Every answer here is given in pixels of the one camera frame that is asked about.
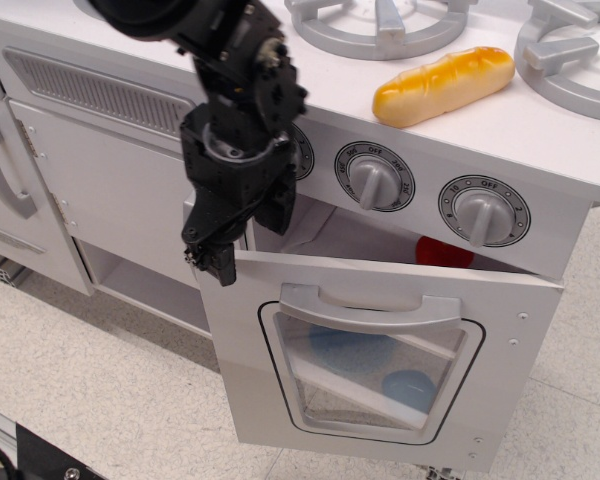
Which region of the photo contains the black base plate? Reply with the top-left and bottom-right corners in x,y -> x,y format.
16,424 -> 104,480

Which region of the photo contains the aluminium frame rail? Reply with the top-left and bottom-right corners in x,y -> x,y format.
425,466 -> 465,480
0,255 -> 31,288

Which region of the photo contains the grey oven knob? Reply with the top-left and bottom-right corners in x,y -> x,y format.
438,175 -> 531,248
334,141 -> 416,212
293,125 -> 315,180

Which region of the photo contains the grey middle oven knob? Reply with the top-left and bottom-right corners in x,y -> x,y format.
334,141 -> 416,212

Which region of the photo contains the grey right stove burner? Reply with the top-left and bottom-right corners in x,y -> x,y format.
514,1 -> 600,120

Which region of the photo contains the grey stove burner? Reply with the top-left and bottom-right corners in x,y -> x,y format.
514,1 -> 600,120
284,1 -> 475,61

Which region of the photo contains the white cabinet door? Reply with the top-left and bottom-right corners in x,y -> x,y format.
11,102 -> 196,286

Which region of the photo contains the grey middle stove burner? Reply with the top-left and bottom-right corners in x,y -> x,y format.
284,1 -> 475,61

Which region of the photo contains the red toy pepper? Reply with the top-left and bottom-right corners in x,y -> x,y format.
415,236 -> 475,268

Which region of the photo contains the white toy kitchen unit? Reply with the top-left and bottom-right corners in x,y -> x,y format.
0,1 -> 600,334

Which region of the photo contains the aluminium frame rail right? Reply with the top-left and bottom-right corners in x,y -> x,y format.
425,466 -> 465,480

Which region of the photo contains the grey oven door handle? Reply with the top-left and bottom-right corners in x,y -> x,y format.
279,283 -> 462,335

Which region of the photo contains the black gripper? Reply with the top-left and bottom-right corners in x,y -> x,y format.
180,104 -> 296,287

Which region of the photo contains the aluminium frame rail left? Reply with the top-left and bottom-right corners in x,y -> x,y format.
0,255 -> 31,288

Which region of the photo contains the grey vent grille panel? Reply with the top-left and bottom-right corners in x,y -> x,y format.
3,47 -> 194,138

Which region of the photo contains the grey right oven knob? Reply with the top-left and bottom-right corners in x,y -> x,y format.
438,175 -> 531,248

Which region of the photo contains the white oven door with window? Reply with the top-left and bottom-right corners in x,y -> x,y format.
198,252 -> 562,472

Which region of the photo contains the blue toy plate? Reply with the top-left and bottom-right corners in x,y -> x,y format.
309,325 -> 397,374

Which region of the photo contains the white left fridge door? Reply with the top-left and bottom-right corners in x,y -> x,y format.
0,100 -> 94,295

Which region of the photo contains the yellow toy bread loaf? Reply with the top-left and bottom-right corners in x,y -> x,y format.
372,46 -> 516,129

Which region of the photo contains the grey left oven knob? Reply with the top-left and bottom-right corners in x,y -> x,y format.
293,125 -> 315,180

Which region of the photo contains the blue toy bowl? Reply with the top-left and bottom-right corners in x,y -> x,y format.
382,370 -> 436,413

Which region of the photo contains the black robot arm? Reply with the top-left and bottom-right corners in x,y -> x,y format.
91,1 -> 307,286

